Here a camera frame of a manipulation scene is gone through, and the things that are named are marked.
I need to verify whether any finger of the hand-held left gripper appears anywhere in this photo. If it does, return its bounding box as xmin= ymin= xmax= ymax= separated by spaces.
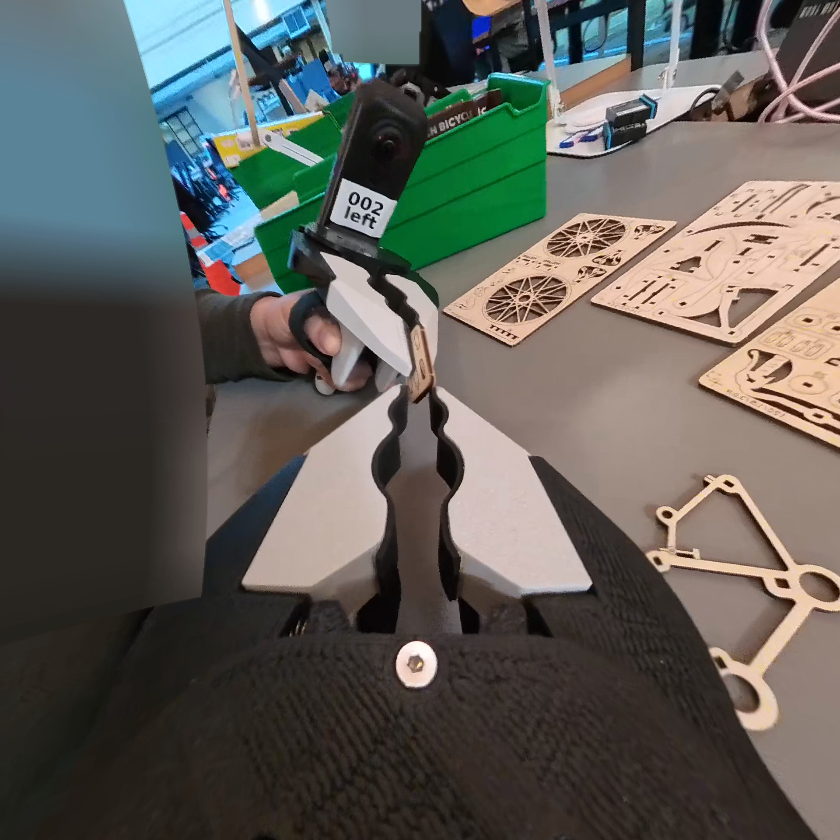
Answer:
xmin=327 ymin=256 xmax=416 ymax=394
xmin=396 ymin=278 xmax=440 ymax=349

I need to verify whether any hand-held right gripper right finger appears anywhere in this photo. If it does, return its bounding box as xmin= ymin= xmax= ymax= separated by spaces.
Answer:
xmin=430 ymin=387 xmax=593 ymax=632

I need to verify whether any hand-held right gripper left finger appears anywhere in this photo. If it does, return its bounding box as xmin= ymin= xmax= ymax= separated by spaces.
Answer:
xmin=241 ymin=384 xmax=404 ymax=632

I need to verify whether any small oblong wooden part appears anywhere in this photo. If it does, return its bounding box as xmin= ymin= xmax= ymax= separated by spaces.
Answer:
xmin=406 ymin=327 xmax=437 ymax=405

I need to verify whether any wooden wheel parts sheet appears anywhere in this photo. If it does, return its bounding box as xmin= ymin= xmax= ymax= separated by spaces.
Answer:
xmin=442 ymin=213 xmax=677 ymax=348

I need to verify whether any wooden bicycle frame part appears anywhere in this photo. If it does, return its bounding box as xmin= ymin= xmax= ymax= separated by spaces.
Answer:
xmin=645 ymin=472 xmax=840 ymax=733

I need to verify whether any person's left forearm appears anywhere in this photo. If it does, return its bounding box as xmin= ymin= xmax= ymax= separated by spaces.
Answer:
xmin=196 ymin=289 xmax=283 ymax=385

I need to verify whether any brown model kit box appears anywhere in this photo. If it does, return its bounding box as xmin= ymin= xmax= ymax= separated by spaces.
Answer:
xmin=425 ymin=91 xmax=508 ymax=140

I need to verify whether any person's left hand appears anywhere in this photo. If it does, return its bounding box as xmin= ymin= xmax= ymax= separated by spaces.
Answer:
xmin=249 ymin=290 xmax=343 ymax=385

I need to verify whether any white board on stand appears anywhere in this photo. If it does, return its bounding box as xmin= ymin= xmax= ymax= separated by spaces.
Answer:
xmin=222 ymin=0 xmax=327 ymax=166

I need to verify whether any green storage bin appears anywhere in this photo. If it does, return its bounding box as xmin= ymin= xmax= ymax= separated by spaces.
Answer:
xmin=230 ymin=112 xmax=345 ymax=212
xmin=255 ymin=72 xmax=550 ymax=294

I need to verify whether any yellow cardboard box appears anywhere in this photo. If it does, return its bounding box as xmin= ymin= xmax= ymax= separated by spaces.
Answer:
xmin=211 ymin=113 xmax=327 ymax=168

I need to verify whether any wooden sheet with curved cutouts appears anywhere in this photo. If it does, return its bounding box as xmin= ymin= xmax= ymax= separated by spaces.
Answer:
xmin=590 ymin=180 xmax=840 ymax=348

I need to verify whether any small black blue device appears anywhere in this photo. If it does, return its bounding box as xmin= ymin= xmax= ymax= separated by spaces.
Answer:
xmin=602 ymin=94 xmax=661 ymax=149

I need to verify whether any wooden sheet with round holes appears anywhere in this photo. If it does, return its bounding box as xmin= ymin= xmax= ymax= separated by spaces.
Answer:
xmin=697 ymin=276 xmax=840 ymax=452

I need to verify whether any wooden clipboard stand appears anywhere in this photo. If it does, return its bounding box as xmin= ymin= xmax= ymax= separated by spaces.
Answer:
xmin=459 ymin=0 xmax=724 ymax=156

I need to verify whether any black electronics box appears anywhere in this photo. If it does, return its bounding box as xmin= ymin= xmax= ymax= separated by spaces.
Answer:
xmin=777 ymin=0 xmax=840 ymax=88

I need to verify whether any pink cable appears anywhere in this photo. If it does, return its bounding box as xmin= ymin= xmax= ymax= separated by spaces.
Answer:
xmin=755 ymin=0 xmax=840 ymax=123

